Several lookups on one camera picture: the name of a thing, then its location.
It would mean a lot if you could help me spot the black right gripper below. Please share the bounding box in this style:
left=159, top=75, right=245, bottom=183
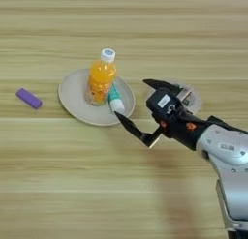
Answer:
left=113, top=78, right=214, bottom=152

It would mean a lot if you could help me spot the teal tube white cap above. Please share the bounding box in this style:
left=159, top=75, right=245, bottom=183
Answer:
left=107, top=82, right=126, bottom=114

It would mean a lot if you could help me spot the clear tape roll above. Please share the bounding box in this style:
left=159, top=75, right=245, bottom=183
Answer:
left=143, top=79, right=203, bottom=116

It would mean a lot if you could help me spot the purple rectangular block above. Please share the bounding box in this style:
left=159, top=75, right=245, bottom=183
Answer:
left=15, top=87, right=44, bottom=110

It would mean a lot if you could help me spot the black box white label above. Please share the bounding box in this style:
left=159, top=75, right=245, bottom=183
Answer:
left=145, top=88, right=182, bottom=120

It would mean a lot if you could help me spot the orange juice bottle white cap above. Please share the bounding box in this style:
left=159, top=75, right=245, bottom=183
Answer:
left=83, top=47, right=118, bottom=107

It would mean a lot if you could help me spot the beige round plate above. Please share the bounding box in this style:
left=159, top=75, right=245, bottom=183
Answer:
left=57, top=68, right=137, bottom=127

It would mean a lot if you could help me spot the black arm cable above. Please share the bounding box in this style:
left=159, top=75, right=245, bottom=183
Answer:
left=206, top=115, right=248, bottom=134

